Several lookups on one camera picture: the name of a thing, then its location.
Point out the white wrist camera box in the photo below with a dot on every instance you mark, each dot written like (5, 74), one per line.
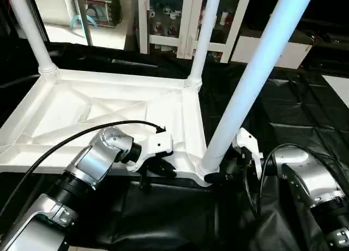
(155, 144)
(245, 139)

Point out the black work mat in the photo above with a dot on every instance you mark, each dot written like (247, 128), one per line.
(294, 109)

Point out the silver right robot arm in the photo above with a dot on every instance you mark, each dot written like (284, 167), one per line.
(305, 174)

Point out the white plastic table top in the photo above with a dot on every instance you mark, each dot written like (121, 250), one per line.
(65, 103)

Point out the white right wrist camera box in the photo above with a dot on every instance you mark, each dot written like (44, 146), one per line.
(245, 139)

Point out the white plastic table leg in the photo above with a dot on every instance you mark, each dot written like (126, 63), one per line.
(203, 38)
(30, 27)
(256, 71)

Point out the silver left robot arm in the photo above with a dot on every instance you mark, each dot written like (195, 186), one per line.
(92, 158)

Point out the white drawer unit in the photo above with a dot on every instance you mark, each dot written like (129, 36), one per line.
(294, 52)

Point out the white glass-door cabinet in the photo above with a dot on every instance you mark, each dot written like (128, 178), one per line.
(163, 22)

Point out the blue grey floor appliance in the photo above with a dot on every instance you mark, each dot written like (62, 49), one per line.
(98, 10)

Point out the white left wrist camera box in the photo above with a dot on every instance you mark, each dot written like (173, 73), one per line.
(155, 144)

